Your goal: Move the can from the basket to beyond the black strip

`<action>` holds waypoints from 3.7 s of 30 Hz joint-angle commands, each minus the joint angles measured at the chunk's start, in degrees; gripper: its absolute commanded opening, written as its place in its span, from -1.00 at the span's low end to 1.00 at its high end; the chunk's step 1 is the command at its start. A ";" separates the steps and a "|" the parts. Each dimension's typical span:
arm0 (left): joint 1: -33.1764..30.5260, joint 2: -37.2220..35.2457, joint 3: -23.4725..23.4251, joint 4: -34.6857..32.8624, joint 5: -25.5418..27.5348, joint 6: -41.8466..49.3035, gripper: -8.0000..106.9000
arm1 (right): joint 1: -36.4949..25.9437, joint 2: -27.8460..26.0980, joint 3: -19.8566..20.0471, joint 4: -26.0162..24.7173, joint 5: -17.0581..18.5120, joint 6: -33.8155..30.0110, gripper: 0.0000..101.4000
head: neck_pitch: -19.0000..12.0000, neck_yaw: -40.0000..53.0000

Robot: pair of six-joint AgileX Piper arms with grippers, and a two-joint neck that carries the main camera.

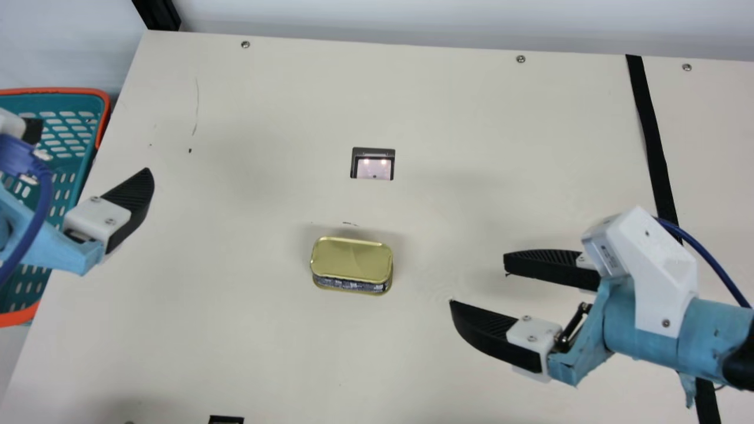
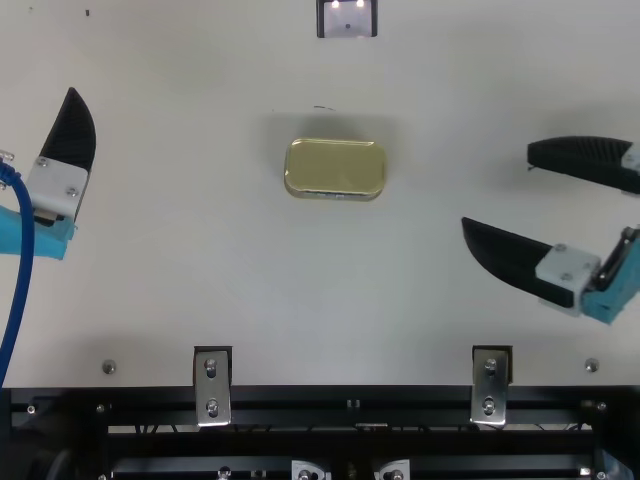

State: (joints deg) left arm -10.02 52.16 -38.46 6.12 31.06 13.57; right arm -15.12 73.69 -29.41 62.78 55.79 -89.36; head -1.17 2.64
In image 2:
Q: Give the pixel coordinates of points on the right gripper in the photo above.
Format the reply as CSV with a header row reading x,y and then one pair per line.
x,y
620,295

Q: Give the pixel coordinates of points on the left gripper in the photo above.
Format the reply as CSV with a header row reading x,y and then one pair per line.
x,y
50,242

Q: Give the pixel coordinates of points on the gold rectangular tin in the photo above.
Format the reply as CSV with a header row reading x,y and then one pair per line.
x,y
335,167

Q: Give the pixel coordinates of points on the small square scanner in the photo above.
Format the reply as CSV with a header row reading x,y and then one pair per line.
x,y
346,20

